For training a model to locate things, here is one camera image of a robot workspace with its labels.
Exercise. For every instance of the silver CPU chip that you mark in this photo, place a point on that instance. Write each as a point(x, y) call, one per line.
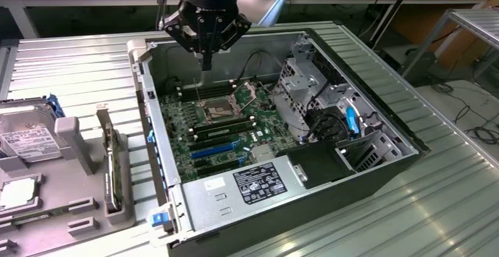
point(15, 192)

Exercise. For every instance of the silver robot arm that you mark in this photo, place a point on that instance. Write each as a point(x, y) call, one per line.
point(260, 0)

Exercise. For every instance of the dark equipment box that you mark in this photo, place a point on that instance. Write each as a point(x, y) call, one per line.
point(406, 64)

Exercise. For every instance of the open black PC case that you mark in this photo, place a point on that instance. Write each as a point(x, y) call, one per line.
point(352, 187)

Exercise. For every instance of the black RAM slots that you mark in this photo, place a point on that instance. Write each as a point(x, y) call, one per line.
point(208, 90)

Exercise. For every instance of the blue expansion slot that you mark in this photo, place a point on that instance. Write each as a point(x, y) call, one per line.
point(213, 149)

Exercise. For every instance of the green motherboard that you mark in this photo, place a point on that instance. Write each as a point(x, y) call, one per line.
point(258, 128)

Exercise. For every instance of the blue case latch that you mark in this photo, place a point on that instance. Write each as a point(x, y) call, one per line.
point(160, 217)

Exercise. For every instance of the installed green RAM stick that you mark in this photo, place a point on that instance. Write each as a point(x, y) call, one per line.
point(225, 130)

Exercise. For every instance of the grey parts rack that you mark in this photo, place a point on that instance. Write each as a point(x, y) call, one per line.
point(78, 187)

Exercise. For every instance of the blue disk bracket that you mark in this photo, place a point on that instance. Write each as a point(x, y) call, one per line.
point(55, 106)

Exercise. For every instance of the metal disk bay cage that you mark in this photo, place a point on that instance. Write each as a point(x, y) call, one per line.
point(305, 81)

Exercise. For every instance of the black plastic shroud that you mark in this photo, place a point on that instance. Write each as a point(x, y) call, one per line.
point(312, 163)

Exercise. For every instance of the metal frame table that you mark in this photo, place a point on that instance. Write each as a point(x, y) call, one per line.
point(468, 23)

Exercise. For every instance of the black slanted pole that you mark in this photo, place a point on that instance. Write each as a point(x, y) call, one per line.
point(394, 8)

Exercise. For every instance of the silver hard disk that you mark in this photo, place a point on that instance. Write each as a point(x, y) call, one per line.
point(27, 134)

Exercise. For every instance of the grey power supply unit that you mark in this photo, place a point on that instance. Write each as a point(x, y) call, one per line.
point(218, 198)

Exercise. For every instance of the silver chipset heat sink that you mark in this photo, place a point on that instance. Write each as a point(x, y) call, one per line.
point(264, 152)

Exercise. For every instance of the metal socket cover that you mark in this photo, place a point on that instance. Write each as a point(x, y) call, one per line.
point(244, 96)

